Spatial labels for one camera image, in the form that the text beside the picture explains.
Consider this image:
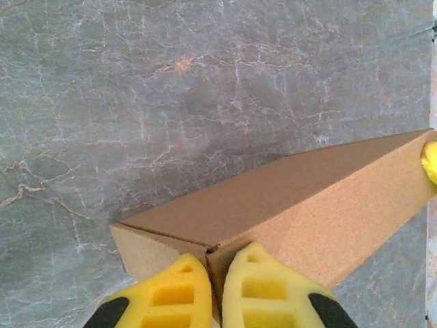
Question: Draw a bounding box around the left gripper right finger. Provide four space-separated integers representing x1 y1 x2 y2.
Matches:
221 241 358 328

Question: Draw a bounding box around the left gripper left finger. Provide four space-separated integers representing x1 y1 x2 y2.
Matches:
83 252 214 328

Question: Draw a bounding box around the brown cardboard box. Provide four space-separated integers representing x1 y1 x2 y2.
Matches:
109 128 437 324

